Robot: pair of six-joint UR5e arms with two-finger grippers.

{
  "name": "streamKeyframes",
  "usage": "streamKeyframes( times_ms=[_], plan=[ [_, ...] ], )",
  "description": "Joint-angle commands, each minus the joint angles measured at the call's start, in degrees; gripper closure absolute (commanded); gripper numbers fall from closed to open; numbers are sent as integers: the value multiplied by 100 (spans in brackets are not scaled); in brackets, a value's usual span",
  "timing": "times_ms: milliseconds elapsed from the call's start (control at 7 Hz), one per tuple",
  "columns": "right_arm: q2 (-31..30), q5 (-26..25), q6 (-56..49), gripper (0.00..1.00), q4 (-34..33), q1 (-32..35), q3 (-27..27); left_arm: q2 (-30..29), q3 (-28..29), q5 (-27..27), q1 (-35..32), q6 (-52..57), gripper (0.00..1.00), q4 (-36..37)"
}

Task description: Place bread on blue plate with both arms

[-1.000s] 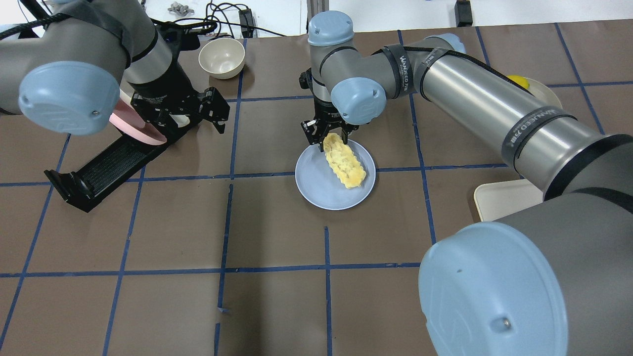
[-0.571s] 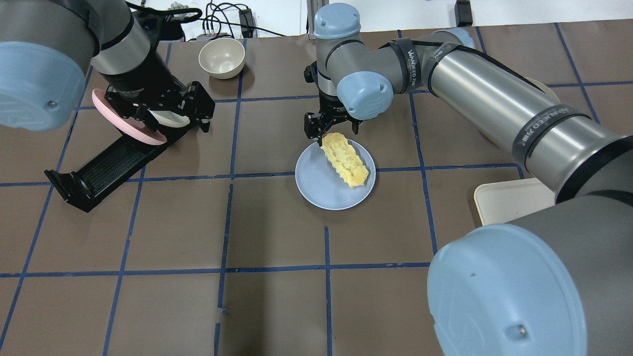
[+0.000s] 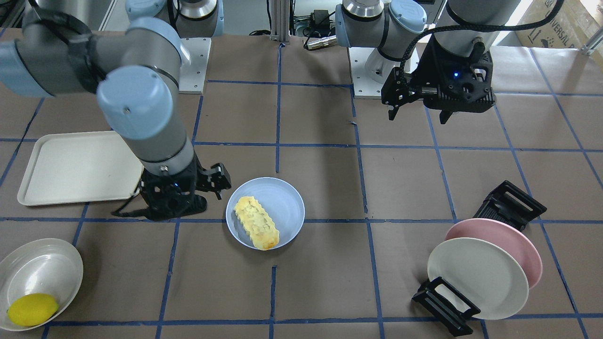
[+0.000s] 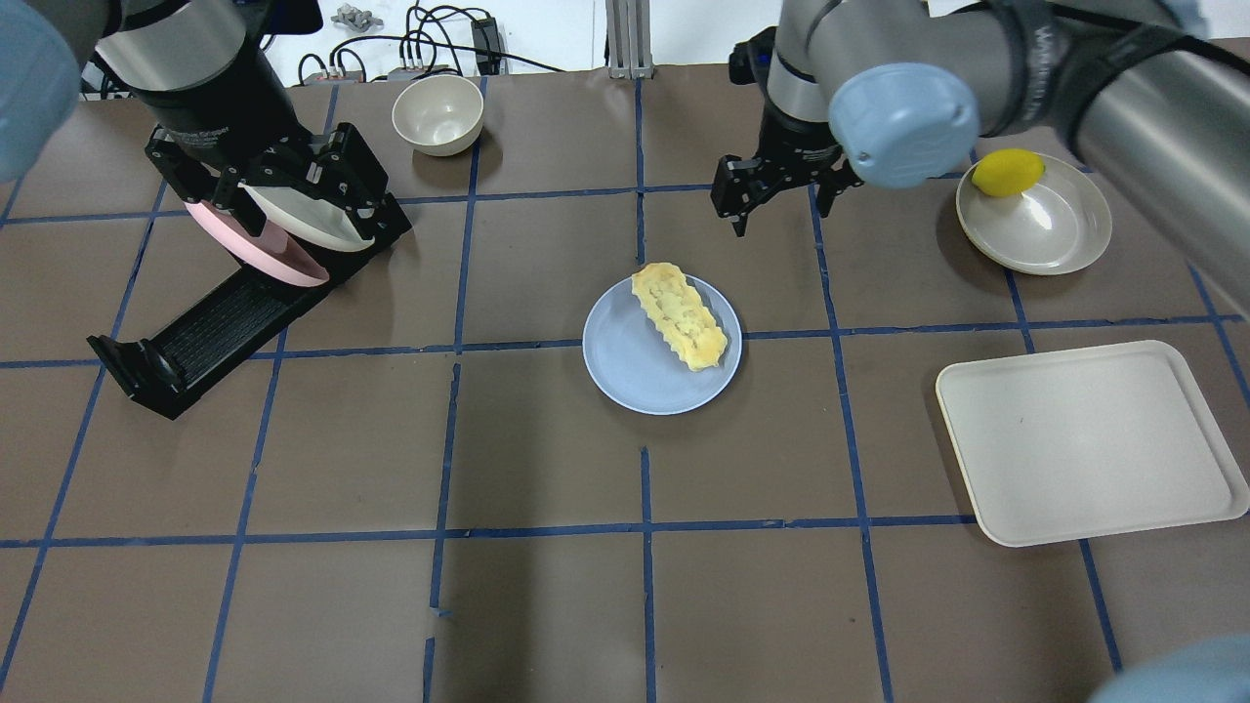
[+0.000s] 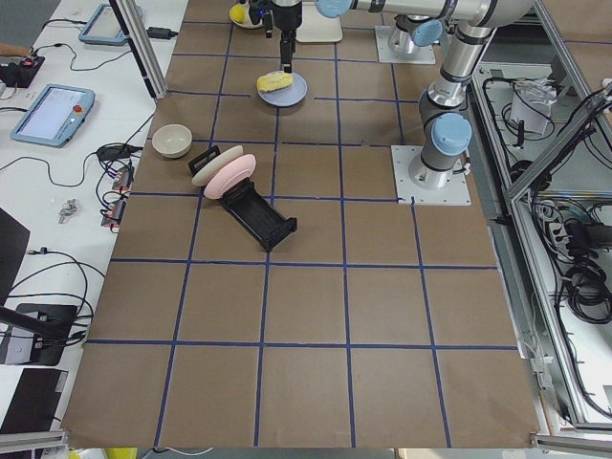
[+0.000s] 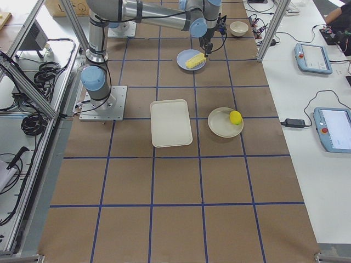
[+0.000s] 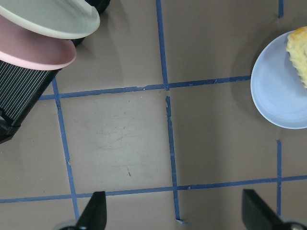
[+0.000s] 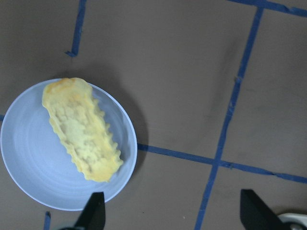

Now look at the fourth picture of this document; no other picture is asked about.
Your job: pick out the beige bowl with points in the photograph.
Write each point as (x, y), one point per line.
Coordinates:
(441, 115)

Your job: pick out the white rectangular tray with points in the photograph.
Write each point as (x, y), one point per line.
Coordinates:
(1087, 443)

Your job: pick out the blue plate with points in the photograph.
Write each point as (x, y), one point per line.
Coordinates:
(633, 365)

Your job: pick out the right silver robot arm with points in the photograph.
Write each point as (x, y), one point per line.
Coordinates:
(884, 94)

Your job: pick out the white plate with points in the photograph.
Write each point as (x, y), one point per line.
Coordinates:
(312, 220)

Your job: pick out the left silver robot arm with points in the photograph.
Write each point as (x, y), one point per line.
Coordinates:
(153, 46)

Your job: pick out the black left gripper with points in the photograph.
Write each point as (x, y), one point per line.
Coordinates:
(227, 113)

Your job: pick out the black plate rack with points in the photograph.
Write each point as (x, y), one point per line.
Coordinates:
(171, 371)

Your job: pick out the yellow lemon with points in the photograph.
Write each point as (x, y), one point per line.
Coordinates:
(1008, 172)

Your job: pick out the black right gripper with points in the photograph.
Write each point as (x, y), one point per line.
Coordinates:
(801, 144)

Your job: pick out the pink plate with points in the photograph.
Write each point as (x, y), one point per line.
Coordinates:
(274, 252)

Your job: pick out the aluminium frame post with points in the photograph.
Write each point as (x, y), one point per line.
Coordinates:
(628, 39)

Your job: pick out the yellow bread pastry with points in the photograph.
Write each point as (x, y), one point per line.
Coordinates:
(678, 313)

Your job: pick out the white oval dish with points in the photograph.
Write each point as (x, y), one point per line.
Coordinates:
(1061, 225)

